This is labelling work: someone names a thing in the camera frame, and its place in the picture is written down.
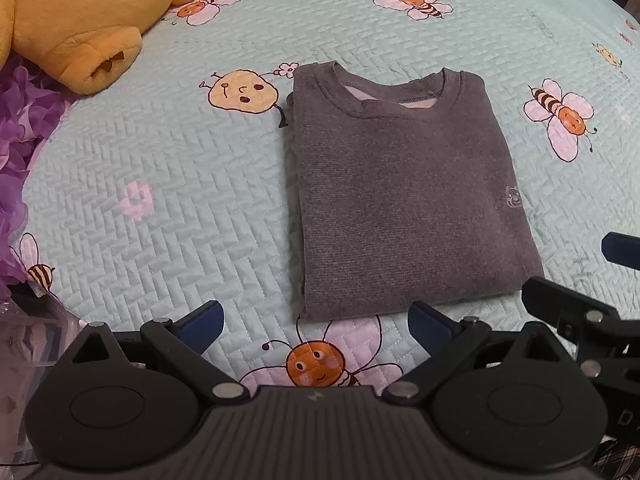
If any clear plastic bag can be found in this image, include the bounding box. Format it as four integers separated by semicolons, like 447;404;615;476
0;295;88;461

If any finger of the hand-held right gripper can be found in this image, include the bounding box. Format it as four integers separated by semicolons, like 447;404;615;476
521;276;623;346
601;231;640;267

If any teal bee-print bedspread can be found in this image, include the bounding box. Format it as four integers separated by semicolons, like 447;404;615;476
10;0;640;396

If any yellow plush toy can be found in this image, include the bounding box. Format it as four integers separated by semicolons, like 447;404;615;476
0;0;219;97

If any person's plaid clothing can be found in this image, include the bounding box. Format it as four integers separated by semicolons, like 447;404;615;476
590;435;640;480

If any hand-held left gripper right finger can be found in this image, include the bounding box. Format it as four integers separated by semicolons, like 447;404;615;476
381;301;587;406

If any grey knit sweater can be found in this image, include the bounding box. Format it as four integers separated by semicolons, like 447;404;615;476
286;60;547;323

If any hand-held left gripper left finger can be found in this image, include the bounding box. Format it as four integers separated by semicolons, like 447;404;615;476
55;300;251;406

